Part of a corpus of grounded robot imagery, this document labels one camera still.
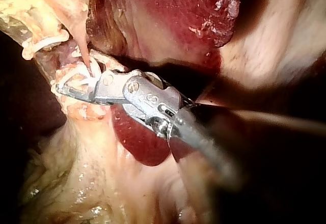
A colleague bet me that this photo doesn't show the right arm instrument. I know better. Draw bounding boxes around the right arm instrument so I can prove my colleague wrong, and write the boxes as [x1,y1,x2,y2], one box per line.
[93,68,196,140]

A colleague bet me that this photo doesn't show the right arm instrument jaw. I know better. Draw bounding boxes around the right arm instrument jaw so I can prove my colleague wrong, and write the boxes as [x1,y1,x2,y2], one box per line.
[94,60,107,76]
[55,82,96,103]

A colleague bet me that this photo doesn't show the white clip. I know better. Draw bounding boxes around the white clip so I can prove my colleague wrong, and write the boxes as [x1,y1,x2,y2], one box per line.
[56,59,100,89]
[33,36,70,53]

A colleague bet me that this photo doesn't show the thin tube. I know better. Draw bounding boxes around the thin tube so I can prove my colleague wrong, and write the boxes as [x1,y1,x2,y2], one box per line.
[66,17,93,77]

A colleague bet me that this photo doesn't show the dark red liver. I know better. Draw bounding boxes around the dark red liver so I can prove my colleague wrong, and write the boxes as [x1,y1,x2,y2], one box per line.
[86,0,241,167]

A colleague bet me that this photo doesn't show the pale fatty tissue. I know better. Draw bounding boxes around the pale fatty tissue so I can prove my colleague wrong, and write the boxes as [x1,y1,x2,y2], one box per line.
[19,49,220,224]
[218,0,326,85]

